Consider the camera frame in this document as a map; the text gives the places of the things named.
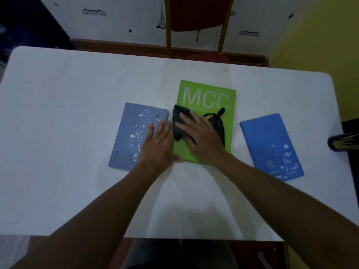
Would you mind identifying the person's left hand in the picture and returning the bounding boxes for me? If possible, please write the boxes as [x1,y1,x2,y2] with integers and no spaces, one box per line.
[139,119,183,174]

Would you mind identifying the green hardcover book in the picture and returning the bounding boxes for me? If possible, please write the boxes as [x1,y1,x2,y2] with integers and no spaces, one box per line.
[172,80,237,164]

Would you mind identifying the black cloth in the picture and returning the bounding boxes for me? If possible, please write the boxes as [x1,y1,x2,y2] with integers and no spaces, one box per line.
[171,104,226,149]

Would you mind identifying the blue notebook with white drawings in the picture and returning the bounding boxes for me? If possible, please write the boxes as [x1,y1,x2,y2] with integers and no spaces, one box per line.
[240,113,305,182]

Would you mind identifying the person's left forearm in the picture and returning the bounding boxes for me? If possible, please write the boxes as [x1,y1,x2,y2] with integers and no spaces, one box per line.
[10,162,166,269]

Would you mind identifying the person's right forearm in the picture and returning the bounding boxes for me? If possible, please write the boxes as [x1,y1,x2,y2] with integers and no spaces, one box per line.
[215,154,359,269]

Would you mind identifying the dark blue furniture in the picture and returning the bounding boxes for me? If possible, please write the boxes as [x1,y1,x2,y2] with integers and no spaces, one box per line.
[0,0,77,58]

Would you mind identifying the person's dark trousers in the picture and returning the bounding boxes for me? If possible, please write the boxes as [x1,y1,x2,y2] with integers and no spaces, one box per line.
[121,238,239,269]

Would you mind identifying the red chair with wooden frame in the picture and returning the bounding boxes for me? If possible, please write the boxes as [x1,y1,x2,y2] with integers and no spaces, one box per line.
[164,0,235,64]

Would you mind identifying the person's right hand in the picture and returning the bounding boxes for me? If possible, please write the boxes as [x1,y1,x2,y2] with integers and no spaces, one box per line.
[174,110,228,166]

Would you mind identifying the brown wooden skirting board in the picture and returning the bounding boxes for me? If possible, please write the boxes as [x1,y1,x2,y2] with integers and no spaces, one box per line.
[70,38,270,67]

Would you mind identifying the grey-blue book with white speckles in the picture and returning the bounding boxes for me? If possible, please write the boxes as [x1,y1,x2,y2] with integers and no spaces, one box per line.
[108,102,169,172]

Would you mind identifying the grey tower wall sticker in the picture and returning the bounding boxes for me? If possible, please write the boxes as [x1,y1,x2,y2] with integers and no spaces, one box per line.
[156,2,166,29]

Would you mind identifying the black object with gold stripes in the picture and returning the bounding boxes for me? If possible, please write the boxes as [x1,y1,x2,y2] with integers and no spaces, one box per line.
[327,132,359,152]

